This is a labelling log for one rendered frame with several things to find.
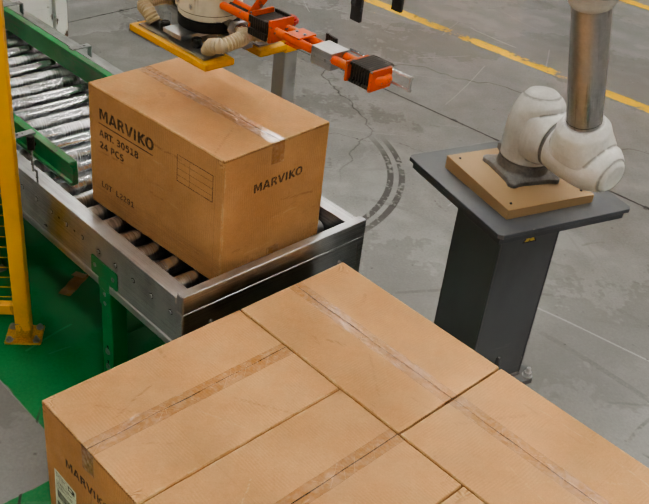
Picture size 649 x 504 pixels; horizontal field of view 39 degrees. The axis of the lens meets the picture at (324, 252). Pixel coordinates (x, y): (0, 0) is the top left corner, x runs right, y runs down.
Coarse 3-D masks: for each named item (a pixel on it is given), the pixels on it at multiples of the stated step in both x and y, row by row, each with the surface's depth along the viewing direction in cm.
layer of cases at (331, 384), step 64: (256, 320) 251; (320, 320) 253; (384, 320) 256; (128, 384) 225; (192, 384) 227; (256, 384) 229; (320, 384) 232; (384, 384) 234; (448, 384) 237; (512, 384) 239; (64, 448) 217; (128, 448) 208; (192, 448) 210; (256, 448) 212; (320, 448) 214; (384, 448) 216; (448, 448) 218; (512, 448) 220; (576, 448) 222
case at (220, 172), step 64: (128, 128) 264; (192, 128) 252; (256, 128) 256; (320, 128) 263; (128, 192) 276; (192, 192) 254; (256, 192) 254; (320, 192) 277; (192, 256) 265; (256, 256) 267
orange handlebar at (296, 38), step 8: (224, 8) 243; (232, 8) 242; (248, 8) 243; (240, 16) 240; (248, 16) 238; (280, 32) 231; (288, 32) 230; (296, 32) 230; (304, 32) 231; (312, 32) 231; (288, 40) 230; (296, 40) 228; (304, 40) 227; (312, 40) 229; (320, 40) 229; (296, 48) 228; (304, 48) 226; (336, 56) 221; (344, 56) 223; (352, 56) 222; (336, 64) 220; (344, 64) 219; (376, 80) 213; (384, 80) 213
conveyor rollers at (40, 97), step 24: (24, 48) 386; (24, 72) 370; (48, 72) 368; (24, 96) 354; (48, 96) 351; (72, 96) 358; (24, 120) 338; (48, 120) 335; (72, 120) 341; (72, 144) 324; (48, 168) 311; (72, 192) 299; (144, 240) 281; (168, 264) 268
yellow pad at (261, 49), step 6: (252, 42) 254; (258, 42) 254; (276, 42) 257; (282, 42) 257; (252, 48) 252; (258, 48) 252; (264, 48) 252; (270, 48) 253; (276, 48) 254; (282, 48) 256; (258, 54) 251; (264, 54) 252; (270, 54) 254
